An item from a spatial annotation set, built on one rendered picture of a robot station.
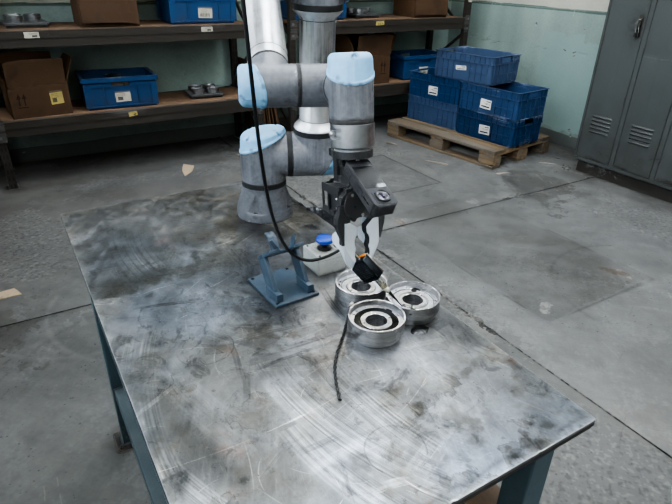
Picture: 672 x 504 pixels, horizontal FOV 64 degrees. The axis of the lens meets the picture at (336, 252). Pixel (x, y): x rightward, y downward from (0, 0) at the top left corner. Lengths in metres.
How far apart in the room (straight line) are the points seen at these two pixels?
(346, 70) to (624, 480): 1.58
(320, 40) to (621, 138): 3.41
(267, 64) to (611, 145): 3.75
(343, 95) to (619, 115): 3.71
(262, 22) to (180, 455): 0.76
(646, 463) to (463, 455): 1.35
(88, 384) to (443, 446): 1.67
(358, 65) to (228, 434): 0.59
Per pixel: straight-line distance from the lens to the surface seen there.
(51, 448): 2.08
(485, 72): 4.71
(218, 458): 0.81
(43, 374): 2.39
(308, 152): 1.39
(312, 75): 0.98
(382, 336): 0.96
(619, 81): 4.48
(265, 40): 1.05
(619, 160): 4.52
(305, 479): 0.78
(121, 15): 4.25
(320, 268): 1.18
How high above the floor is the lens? 1.40
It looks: 28 degrees down
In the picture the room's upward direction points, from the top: 1 degrees clockwise
